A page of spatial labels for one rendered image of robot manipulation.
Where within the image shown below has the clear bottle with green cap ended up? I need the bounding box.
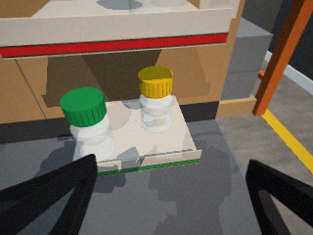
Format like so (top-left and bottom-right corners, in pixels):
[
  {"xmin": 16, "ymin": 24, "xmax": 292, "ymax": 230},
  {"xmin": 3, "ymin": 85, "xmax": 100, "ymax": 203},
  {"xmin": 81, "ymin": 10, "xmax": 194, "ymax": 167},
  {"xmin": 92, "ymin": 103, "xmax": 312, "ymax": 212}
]
[{"xmin": 60, "ymin": 87, "xmax": 115, "ymax": 163}]

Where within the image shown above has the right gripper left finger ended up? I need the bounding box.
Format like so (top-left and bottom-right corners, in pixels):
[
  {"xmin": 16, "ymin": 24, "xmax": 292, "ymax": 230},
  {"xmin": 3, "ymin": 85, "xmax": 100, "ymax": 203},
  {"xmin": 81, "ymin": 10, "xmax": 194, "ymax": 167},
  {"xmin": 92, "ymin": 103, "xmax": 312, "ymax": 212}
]
[{"xmin": 0, "ymin": 154, "xmax": 98, "ymax": 235}]

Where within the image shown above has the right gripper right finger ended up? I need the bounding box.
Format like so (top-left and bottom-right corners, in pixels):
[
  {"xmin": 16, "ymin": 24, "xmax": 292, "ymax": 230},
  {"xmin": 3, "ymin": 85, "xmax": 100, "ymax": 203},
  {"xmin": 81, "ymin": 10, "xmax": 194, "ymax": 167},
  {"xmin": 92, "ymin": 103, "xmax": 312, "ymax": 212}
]
[{"xmin": 246, "ymin": 160, "xmax": 313, "ymax": 235}]

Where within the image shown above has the clear bottle with red cap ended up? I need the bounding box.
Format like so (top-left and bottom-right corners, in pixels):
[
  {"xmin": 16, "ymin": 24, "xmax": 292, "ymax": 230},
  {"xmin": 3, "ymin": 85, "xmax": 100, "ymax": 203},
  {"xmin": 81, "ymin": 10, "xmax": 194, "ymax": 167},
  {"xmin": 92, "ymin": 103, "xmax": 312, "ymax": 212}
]
[{"xmin": 128, "ymin": 0, "xmax": 183, "ymax": 13}]

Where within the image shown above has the clear glass bottle with yellow cap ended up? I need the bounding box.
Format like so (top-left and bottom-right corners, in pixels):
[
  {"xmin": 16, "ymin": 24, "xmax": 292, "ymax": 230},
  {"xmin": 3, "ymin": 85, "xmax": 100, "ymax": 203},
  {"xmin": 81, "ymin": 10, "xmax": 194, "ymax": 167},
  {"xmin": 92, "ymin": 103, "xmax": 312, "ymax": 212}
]
[{"xmin": 138, "ymin": 67, "xmax": 173, "ymax": 133}]

